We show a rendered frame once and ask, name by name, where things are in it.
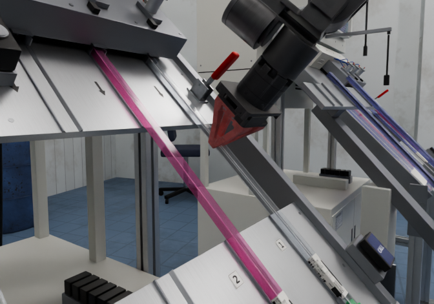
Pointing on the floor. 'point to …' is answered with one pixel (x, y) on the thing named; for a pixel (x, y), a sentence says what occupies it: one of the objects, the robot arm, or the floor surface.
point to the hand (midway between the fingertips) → (217, 141)
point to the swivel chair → (185, 150)
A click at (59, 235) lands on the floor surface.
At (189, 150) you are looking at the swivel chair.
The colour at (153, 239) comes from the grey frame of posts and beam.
